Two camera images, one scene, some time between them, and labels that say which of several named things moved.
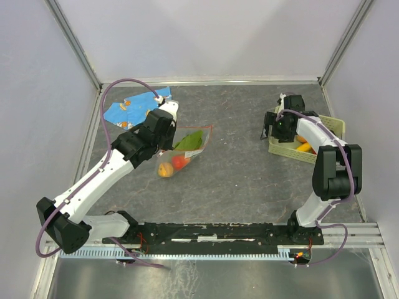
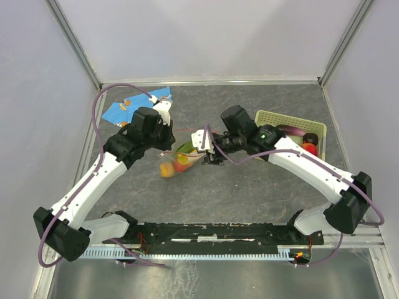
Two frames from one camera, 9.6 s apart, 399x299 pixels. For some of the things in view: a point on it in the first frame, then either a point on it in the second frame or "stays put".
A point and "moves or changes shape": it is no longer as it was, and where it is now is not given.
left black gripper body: [165, 142] stays put
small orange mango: [165, 169] stays put
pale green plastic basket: [336, 126] moves or changes shape
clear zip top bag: [189, 141] moves or changes shape
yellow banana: [305, 147] -> [184, 159]
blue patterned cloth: [129, 112] stays put
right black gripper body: [279, 132] -> [224, 142]
